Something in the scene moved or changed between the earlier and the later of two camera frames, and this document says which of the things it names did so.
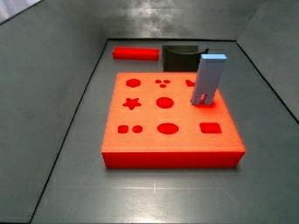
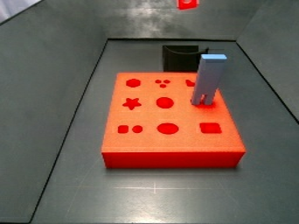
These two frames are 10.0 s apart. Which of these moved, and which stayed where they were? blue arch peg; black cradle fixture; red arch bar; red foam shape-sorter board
Moved: red arch bar
Stayed: blue arch peg; red foam shape-sorter board; black cradle fixture
